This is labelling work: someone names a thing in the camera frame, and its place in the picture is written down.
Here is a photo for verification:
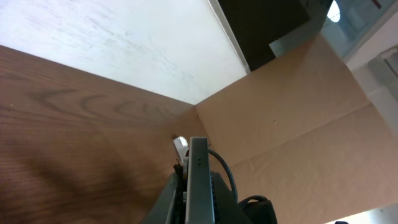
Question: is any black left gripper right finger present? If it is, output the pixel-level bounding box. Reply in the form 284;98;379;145
211;172;252;224

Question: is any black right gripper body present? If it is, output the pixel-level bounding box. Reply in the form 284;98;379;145
238;195;277;224

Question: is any brown cardboard panel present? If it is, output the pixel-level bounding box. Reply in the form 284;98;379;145
197;35;397;223

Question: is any black charging cable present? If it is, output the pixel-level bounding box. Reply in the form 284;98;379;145
207;148;239;203

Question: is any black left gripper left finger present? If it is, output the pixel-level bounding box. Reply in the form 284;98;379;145
140;172;183;224

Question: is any white power strip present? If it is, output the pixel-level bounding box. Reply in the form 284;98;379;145
173;136;189;161

